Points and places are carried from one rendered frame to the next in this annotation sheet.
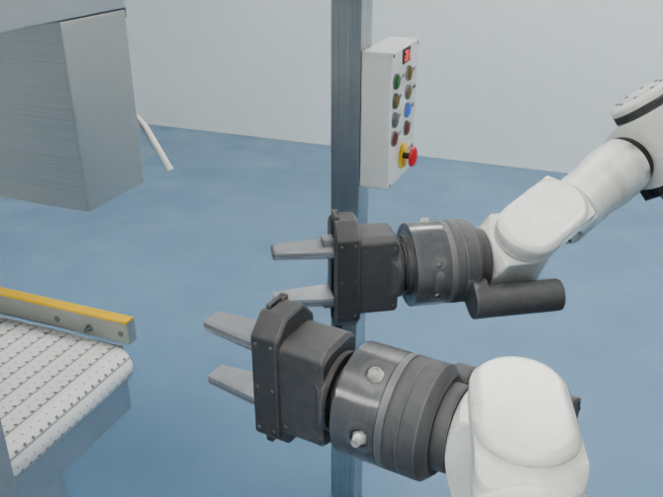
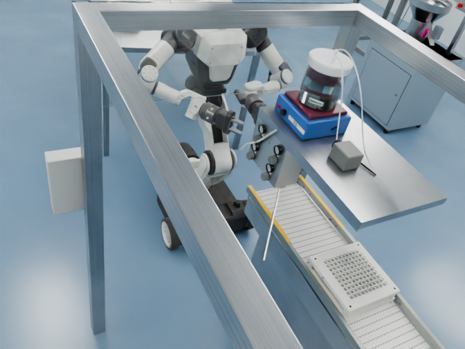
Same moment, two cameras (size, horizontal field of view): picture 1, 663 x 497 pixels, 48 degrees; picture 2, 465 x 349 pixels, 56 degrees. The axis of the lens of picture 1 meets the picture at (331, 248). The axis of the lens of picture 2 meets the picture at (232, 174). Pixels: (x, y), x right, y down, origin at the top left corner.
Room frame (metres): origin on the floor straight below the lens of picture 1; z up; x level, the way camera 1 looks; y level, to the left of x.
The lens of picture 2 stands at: (2.07, 0.98, 2.13)
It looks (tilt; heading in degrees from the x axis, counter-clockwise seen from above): 40 degrees down; 213
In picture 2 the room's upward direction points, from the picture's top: 13 degrees clockwise
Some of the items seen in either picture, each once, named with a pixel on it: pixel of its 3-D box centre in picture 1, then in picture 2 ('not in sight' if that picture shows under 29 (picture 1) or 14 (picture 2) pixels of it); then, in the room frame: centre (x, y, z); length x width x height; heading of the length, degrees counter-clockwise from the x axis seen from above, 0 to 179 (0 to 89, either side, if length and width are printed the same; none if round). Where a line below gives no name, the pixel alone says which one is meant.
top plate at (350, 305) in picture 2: not in sight; (353, 275); (0.89, 0.83, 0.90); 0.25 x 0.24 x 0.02; 158
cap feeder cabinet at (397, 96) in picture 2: not in sight; (399, 82); (-2.05, -0.08, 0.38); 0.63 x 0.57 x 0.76; 69
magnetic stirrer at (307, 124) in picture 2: not in sight; (311, 111); (0.76, 0.39, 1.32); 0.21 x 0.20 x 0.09; 158
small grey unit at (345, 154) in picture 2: not in sight; (344, 154); (0.86, 0.60, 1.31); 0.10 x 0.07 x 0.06; 68
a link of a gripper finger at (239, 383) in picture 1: (244, 388); not in sight; (0.52, 0.07, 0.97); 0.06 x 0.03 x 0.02; 60
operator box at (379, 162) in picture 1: (389, 111); (73, 180); (1.43, -0.11, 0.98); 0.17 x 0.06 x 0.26; 158
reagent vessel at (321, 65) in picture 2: not in sight; (324, 77); (0.75, 0.40, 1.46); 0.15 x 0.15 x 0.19
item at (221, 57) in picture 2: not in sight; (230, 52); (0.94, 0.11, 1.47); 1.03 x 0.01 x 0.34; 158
